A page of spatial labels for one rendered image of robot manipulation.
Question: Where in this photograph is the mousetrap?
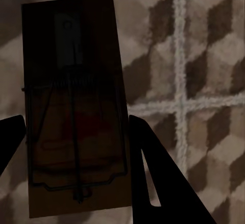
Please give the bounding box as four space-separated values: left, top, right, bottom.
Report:
21 0 132 219

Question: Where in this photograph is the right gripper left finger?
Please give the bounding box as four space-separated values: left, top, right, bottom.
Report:
0 115 26 176

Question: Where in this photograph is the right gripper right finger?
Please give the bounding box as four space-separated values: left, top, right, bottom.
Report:
129 115 217 224

